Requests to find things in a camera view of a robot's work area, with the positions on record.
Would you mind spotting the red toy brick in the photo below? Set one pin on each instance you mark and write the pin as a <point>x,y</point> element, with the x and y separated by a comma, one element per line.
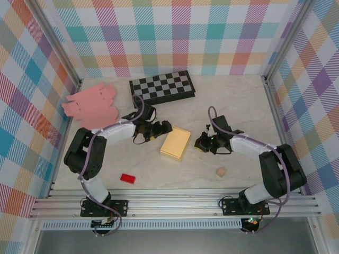
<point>128,178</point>

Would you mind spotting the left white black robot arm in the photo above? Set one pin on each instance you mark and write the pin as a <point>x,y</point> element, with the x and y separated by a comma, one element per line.
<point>119,132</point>

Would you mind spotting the black grey folding chessboard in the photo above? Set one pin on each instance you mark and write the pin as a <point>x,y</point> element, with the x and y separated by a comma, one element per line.
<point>161,86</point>

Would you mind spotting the right aluminium side rail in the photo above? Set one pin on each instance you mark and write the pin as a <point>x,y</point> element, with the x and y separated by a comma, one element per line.
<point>274,105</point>

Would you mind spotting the left aluminium frame post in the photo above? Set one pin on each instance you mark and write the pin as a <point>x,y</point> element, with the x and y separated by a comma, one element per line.
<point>57,47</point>

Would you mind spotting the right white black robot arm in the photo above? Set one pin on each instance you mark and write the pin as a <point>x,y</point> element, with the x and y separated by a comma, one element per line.
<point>246,145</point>

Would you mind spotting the yellow paper box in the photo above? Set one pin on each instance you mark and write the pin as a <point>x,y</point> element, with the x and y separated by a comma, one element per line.
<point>174,143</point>

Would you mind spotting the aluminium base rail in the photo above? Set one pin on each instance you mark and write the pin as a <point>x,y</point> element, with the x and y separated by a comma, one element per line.
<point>172,203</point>

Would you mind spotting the right aluminium frame post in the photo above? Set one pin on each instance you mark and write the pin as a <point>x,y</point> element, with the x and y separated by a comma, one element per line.
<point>286,45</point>

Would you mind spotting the left small circuit board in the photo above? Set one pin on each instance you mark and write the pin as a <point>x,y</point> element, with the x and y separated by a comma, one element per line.
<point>104,223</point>

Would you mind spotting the right small circuit board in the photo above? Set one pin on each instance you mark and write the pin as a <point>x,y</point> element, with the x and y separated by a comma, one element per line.
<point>253,221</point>

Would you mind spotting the small circuit board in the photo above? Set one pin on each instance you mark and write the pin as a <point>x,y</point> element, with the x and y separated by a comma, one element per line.
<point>253,221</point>
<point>104,223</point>

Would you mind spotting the pink paper box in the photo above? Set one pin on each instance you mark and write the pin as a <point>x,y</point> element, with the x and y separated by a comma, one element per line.
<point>90,105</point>

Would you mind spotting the aluminium frame post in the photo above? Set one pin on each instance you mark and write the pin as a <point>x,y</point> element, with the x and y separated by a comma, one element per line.
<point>286,45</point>
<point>57,47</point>

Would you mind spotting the small wooden cube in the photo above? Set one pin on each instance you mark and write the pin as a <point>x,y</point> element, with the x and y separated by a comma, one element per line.
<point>221,172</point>

